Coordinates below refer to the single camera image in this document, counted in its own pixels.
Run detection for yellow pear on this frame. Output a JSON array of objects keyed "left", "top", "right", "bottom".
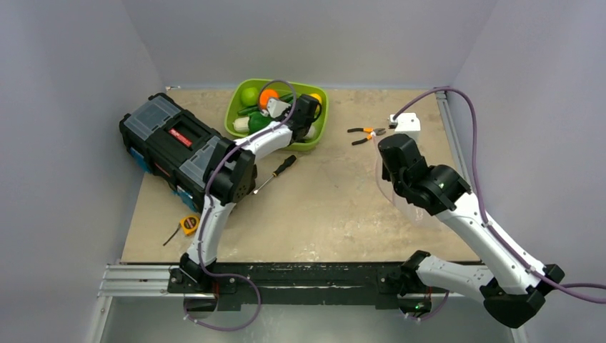
[{"left": 310, "top": 93, "right": 322, "bottom": 104}]

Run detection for clear zip top bag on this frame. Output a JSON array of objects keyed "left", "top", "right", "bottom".
[{"left": 372, "top": 136, "right": 441, "bottom": 230}]

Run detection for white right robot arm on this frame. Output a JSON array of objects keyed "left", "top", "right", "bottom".
[{"left": 376, "top": 134, "right": 565, "bottom": 329}]

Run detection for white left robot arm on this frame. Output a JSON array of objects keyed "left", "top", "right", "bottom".
[{"left": 179, "top": 94, "right": 322, "bottom": 292}]

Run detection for dark green cucumber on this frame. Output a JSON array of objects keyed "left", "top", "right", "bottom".
[{"left": 237, "top": 94, "right": 294, "bottom": 116}]

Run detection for orange black pliers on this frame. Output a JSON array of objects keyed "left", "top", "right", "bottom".
[{"left": 347, "top": 127, "right": 387, "bottom": 146}]

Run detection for orange fruit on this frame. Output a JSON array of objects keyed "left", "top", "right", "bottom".
[{"left": 258, "top": 89, "right": 279, "bottom": 109}]

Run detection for green bok choy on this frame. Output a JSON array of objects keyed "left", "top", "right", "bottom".
[{"left": 247, "top": 111, "right": 273, "bottom": 135}]

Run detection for black yellow screwdriver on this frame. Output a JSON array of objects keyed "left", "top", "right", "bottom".
[{"left": 253, "top": 155, "right": 297, "bottom": 194}]

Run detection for green apple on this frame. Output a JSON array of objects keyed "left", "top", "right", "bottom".
[{"left": 240, "top": 86, "right": 259, "bottom": 107}]

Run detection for green plastic tray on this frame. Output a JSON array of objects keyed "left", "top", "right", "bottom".
[{"left": 224, "top": 79, "right": 329, "bottom": 152}]

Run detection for white napa cabbage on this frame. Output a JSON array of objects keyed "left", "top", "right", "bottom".
[{"left": 233, "top": 116, "right": 249, "bottom": 133}]

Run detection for black toolbox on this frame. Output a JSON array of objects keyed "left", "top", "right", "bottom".
[{"left": 119, "top": 93, "right": 226, "bottom": 213}]

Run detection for yellow tape measure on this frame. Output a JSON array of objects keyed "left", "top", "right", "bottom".
[{"left": 162, "top": 215, "right": 199, "bottom": 247}]

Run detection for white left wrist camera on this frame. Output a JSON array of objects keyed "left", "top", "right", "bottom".
[{"left": 266, "top": 97, "right": 291, "bottom": 119}]

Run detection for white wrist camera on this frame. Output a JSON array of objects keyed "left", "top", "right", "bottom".
[
  {"left": 266, "top": 97, "right": 291, "bottom": 119},
  {"left": 389, "top": 112, "right": 421, "bottom": 143}
]

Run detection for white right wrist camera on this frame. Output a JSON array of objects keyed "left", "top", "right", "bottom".
[{"left": 389, "top": 112, "right": 421, "bottom": 143}]

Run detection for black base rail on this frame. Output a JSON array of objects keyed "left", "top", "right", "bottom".
[{"left": 167, "top": 262, "right": 445, "bottom": 311}]

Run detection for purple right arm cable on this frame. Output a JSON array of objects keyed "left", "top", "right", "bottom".
[{"left": 392, "top": 86, "right": 606, "bottom": 305}]

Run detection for aluminium frame rail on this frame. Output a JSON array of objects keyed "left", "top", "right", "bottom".
[{"left": 97, "top": 264, "right": 174, "bottom": 297}]

